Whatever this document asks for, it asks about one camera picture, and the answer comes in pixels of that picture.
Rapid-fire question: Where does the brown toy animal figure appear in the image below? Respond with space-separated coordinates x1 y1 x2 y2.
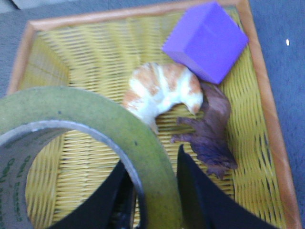
171 83 238 179

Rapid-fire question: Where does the toy croissant bread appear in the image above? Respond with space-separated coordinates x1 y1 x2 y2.
122 62 203 133

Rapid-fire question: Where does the purple foam cube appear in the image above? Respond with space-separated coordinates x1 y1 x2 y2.
162 1 248 84

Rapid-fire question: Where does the yellow tape roll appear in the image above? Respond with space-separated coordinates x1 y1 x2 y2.
0 86 182 229

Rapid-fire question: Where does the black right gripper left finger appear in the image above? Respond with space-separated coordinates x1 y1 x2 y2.
50 161 133 229

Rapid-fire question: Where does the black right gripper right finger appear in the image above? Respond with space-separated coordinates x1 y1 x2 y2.
177 144 275 229

